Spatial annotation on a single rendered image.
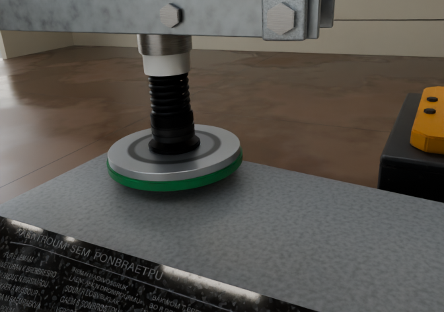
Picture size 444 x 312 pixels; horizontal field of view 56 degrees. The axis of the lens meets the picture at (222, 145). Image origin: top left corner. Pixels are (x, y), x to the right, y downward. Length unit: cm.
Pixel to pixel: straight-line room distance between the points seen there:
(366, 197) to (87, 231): 39
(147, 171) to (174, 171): 4
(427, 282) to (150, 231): 33
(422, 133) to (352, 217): 50
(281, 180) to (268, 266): 22
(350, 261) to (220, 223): 17
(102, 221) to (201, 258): 17
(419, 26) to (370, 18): 66
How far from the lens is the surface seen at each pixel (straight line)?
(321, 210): 60
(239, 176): 69
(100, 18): 62
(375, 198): 64
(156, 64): 62
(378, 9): 658
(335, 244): 54
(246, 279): 48
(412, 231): 58
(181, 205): 62
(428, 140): 104
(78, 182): 74
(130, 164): 63
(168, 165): 61
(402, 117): 129
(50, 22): 68
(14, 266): 64
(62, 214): 65
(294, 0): 48
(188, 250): 52
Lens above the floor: 113
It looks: 22 degrees down
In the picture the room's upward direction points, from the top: 3 degrees counter-clockwise
